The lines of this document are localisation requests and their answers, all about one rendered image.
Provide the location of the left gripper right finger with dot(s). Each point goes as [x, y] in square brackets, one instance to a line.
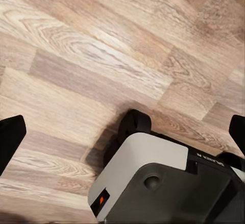
[237, 131]

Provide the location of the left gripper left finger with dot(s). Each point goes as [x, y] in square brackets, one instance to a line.
[12, 132]

